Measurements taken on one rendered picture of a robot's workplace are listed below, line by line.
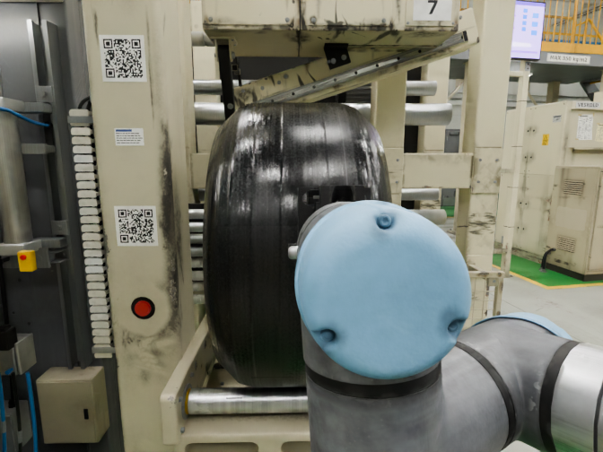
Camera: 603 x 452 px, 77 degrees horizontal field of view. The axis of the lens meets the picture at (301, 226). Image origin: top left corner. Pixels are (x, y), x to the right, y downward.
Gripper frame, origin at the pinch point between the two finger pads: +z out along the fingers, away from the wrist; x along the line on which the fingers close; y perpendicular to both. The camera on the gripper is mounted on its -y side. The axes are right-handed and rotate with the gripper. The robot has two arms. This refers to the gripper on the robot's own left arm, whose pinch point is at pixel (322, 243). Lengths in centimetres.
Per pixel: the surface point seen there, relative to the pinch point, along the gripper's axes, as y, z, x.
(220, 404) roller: -31.0, 15.5, 16.9
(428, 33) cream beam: 46, 43, -28
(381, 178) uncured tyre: 9.1, 6.5, -9.3
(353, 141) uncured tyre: 14.7, 7.5, -5.0
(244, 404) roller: -31.0, 15.5, 12.5
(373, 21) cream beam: 47, 41, -15
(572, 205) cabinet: -1, 369, -310
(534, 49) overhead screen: 158, 342, -241
